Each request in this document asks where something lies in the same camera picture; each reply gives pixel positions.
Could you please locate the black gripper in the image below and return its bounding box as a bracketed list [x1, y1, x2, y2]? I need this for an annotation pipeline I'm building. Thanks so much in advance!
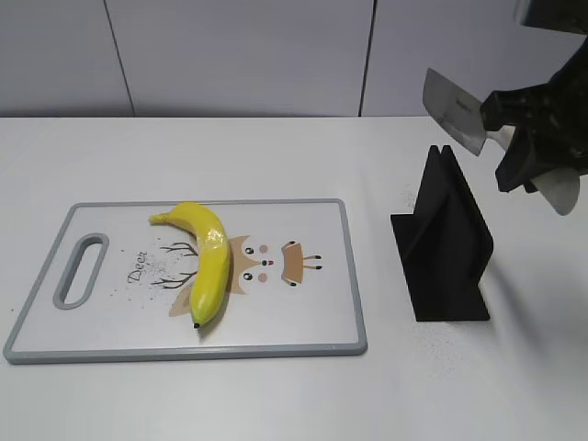
[481, 40, 587, 192]

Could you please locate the white-handled cleaver knife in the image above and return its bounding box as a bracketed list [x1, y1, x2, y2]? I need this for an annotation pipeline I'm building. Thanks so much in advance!
[422, 68, 581, 216]

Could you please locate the yellow plastic banana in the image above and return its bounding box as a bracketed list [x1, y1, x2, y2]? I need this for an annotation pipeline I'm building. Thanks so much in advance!
[148, 202, 232, 329]

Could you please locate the black knife stand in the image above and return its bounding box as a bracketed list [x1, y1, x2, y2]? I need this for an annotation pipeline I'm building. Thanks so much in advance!
[390, 145, 493, 322]

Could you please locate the white grey-rimmed cutting board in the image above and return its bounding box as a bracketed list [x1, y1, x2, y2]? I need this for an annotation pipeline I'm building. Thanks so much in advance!
[4, 198, 368, 365]

